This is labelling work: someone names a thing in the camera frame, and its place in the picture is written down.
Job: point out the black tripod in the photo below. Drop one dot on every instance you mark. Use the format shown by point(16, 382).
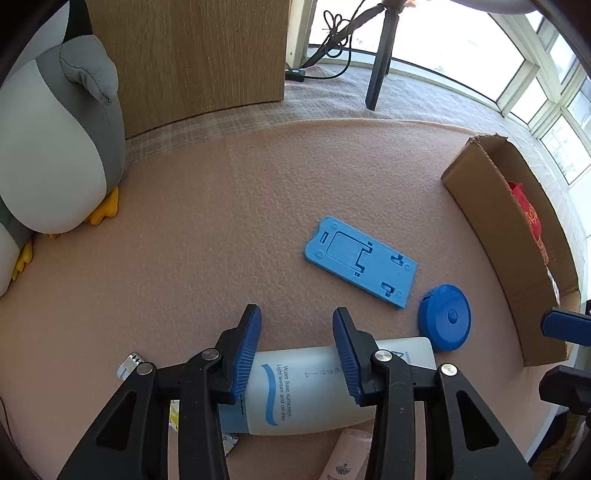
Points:
point(339, 38)

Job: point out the red fabric bag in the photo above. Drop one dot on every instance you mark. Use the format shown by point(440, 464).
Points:
point(531, 216)

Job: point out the cardboard box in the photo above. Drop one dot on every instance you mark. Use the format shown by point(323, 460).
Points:
point(477, 180)

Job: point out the white COGI spray bottle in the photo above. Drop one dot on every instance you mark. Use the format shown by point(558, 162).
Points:
point(350, 453)

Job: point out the wooden cabinet panel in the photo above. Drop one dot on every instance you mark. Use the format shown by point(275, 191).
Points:
point(179, 59)

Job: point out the patterned lighter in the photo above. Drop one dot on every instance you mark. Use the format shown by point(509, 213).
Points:
point(129, 365)

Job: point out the grey penguin plush front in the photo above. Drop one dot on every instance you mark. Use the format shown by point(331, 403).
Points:
point(62, 138)

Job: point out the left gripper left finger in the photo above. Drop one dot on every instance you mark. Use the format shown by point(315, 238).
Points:
point(129, 437)

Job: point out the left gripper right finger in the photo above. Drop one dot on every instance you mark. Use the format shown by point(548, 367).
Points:
point(464, 439)

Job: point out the blue round tape measure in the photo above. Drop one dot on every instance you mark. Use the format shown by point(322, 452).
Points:
point(445, 318)

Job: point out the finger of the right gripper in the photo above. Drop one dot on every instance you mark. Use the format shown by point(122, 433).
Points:
point(568, 387)
point(568, 326)

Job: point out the grey penguin plush rear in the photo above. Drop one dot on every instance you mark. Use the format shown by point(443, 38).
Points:
point(16, 247)

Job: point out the white ring light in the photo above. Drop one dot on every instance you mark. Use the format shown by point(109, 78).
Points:
point(502, 7)

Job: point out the blue phone stand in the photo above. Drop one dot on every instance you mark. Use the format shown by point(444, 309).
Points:
point(362, 260)

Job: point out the white sunscreen bottle blue cap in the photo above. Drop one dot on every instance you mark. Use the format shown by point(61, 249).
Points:
point(294, 392)

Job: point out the grey penguin plush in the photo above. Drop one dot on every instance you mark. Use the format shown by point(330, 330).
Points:
point(16, 247)
point(62, 138)

